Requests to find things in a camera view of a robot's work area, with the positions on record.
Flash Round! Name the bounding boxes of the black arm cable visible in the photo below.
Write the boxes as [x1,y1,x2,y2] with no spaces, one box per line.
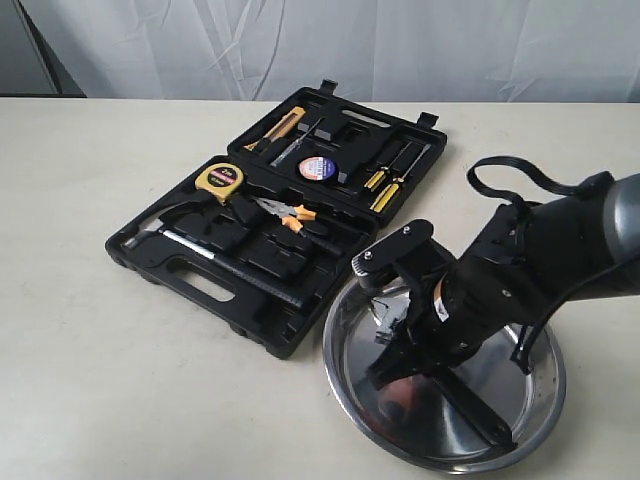
[465,156,586,206]

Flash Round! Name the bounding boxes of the yellow tape measure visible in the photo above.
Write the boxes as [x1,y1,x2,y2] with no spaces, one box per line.
[194,162,245,205]

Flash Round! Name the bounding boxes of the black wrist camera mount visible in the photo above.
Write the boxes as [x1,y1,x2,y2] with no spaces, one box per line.
[351,219,455,291]

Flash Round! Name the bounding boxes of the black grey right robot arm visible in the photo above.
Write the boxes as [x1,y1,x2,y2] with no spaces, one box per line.
[362,173,639,449]

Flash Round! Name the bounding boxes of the clear voltage tester screwdriver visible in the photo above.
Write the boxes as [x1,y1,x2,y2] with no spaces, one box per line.
[270,117,324,168]

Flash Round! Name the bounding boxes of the black plastic tool case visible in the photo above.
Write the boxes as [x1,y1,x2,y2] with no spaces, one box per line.
[105,80,447,359]

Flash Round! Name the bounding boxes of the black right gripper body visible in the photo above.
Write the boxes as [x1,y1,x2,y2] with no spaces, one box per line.
[407,201,560,374]

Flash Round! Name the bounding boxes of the white wrinkled backdrop curtain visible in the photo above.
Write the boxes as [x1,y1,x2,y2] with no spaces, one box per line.
[1,1,639,102]

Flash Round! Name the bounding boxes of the dark vertical frame post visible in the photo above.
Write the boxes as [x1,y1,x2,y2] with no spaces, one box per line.
[14,1,86,98]

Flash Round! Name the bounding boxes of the round stainless steel tray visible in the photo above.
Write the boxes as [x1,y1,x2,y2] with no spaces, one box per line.
[323,280,566,474]

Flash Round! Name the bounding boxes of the yellow black screwdriver upper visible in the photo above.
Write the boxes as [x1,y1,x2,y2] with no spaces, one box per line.
[364,142,417,192]

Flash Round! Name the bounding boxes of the yellow black screwdriver lower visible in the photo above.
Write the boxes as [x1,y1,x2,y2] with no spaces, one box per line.
[370,144,431,213]

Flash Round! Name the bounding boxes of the yellow black screwdriver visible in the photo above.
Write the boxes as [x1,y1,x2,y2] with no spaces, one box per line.
[364,142,417,192]
[370,144,431,213]

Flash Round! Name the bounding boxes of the orange handled long-nose pliers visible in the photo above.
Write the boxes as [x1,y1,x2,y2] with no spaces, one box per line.
[249,195,345,258]

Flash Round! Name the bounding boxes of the black electrical tape roll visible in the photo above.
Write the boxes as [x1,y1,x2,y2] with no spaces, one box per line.
[298,156,337,182]

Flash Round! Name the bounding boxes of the steel claw hammer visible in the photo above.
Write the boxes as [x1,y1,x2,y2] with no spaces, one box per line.
[122,220,305,308]

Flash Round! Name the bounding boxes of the yellow utility knife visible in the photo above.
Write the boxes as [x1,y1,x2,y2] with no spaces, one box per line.
[244,106,306,152]

